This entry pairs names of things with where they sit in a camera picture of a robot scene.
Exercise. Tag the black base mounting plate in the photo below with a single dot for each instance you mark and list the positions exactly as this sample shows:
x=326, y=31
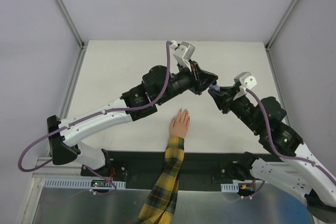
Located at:
x=198, y=172

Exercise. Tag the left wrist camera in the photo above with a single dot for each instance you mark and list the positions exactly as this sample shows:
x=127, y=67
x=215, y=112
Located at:
x=182, y=53

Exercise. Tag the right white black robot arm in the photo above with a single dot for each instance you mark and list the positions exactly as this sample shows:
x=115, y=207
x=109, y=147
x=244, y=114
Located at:
x=313, y=184

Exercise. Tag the white cable duct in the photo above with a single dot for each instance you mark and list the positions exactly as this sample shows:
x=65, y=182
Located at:
x=230, y=188
x=69, y=183

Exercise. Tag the left aluminium frame post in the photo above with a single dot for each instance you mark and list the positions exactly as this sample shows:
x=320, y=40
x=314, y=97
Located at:
x=70, y=23

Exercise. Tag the right white cable duct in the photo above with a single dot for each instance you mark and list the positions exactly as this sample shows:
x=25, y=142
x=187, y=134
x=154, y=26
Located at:
x=230, y=188

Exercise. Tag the mannequin hand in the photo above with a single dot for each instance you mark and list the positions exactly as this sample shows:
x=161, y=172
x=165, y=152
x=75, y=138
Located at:
x=179, y=125

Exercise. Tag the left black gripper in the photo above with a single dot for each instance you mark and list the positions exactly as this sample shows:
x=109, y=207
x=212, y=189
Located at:
x=197, y=77

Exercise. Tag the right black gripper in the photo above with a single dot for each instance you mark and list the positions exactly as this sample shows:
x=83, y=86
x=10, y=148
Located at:
x=227, y=98

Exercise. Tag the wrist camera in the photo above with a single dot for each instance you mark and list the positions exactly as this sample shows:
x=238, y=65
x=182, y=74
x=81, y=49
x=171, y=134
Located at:
x=182, y=53
x=245, y=81

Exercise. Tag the right aluminium frame post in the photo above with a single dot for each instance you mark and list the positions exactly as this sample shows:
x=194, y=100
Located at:
x=282, y=23

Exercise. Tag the yellow plaid sleeve forearm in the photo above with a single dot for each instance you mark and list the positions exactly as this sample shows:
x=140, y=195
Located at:
x=160, y=204

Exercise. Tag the left white cable duct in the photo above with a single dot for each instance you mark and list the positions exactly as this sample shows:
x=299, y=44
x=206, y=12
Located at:
x=69, y=183

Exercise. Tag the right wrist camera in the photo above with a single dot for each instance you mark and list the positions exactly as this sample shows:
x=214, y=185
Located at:
x=245, y=81

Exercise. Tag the aluminium frame post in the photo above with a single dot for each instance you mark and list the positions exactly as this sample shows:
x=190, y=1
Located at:
x=70, y=23
x=282, y=23

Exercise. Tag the purple nail polish bottle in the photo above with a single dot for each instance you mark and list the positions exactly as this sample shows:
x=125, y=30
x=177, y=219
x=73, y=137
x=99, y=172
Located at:
x=214, y=87

